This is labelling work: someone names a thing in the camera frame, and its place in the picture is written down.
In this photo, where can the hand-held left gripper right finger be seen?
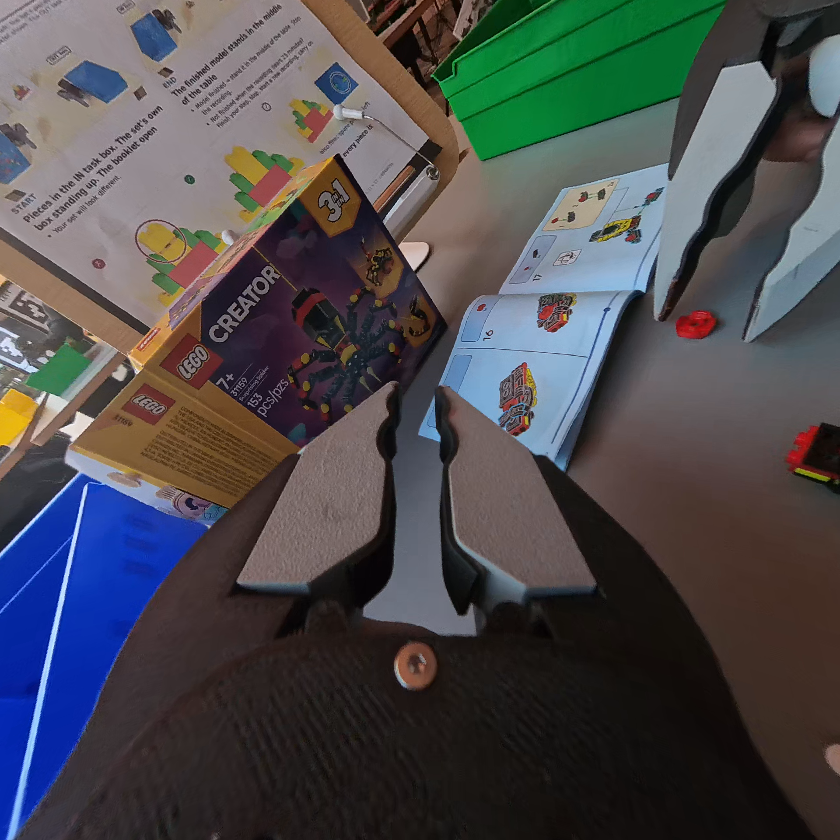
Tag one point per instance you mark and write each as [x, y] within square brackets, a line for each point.
[518, 518]

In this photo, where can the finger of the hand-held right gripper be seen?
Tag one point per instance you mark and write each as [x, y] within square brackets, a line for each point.
[715, 170]
[807, 262]

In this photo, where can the brown display board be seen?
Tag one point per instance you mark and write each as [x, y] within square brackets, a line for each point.
[65, 295]

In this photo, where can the blue plastic bin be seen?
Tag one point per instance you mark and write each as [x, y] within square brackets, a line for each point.
[39, 656]

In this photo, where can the green plastic bin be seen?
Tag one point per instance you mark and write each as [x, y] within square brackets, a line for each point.
[558, 131]
[558, 88]
[590, 26]

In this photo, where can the lego instruction booklet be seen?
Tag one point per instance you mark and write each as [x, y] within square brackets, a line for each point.
[525, 367]

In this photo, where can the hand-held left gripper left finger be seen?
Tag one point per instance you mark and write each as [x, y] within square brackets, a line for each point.
[321, 512]

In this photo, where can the red round lego piece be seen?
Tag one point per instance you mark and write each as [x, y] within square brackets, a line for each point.
[695, 325]

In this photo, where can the metal clip stand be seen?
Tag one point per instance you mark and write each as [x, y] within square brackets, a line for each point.
[410, 190]

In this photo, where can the yellow bin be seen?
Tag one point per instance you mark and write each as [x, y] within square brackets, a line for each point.
[13, 417]

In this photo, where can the person's right hand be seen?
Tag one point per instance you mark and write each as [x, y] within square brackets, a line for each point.
[794, 141]

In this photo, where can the white printed box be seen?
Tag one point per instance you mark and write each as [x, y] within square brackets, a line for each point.
[184, 505]

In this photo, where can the wooden furniture frame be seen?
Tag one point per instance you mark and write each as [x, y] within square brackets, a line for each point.
[407, 26]

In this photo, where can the lego set box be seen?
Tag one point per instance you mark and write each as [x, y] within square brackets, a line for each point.
[315, 315]

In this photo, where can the printed instruction sheet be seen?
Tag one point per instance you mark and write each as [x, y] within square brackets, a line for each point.
[98, 164]

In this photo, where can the partly built lego model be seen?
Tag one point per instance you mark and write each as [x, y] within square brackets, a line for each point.
[820, 453]

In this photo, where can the black white marker tag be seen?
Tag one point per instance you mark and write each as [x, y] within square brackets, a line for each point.
[26, 308]

